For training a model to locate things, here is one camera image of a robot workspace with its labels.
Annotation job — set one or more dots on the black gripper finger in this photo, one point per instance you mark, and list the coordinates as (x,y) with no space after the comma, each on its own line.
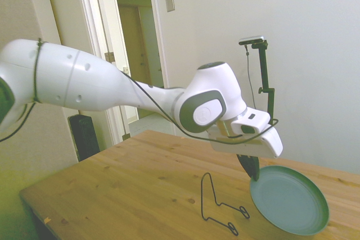
(247,165)
(256,168)

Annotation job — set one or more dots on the white door frame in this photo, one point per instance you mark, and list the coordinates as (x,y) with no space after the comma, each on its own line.
(95,26)

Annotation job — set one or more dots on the black speaker box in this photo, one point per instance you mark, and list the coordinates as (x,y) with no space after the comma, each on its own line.
(84,137)

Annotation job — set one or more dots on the white open door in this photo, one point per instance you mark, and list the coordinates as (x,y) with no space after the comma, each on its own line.
(67,6)

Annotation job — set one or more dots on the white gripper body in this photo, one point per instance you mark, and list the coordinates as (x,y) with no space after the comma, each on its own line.
(253,147)

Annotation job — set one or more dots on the blue round plate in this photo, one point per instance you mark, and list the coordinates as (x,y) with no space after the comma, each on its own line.
(289,203)

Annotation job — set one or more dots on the white wall switch plate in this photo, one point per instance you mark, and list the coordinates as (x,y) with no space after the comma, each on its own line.
(169,1)

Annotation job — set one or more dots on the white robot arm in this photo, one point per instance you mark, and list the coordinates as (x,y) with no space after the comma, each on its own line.
(84,79)

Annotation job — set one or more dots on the grey exterior camera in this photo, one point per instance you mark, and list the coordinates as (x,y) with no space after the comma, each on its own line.
(251,40)

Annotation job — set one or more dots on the black camera stand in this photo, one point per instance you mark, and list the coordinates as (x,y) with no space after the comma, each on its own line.
(265,82)

